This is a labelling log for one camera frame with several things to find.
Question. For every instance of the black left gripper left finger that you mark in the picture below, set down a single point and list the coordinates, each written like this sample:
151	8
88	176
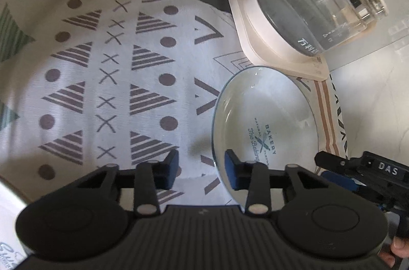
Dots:
144	180

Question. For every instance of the cream kettle heating base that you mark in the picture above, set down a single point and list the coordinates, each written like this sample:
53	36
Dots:
264	46

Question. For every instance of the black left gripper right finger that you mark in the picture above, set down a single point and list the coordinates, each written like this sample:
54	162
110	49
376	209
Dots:
259	180

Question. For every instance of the patterned white table cloth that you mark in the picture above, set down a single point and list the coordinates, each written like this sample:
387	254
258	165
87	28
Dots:
85	83

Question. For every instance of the person's right hand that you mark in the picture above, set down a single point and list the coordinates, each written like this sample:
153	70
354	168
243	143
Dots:
398	248

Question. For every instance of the white Bakery plate blue rim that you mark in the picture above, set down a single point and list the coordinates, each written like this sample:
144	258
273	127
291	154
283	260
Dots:
263	116

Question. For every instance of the white Sweet plate blue rim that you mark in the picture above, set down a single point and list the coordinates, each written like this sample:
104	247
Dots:
11	204

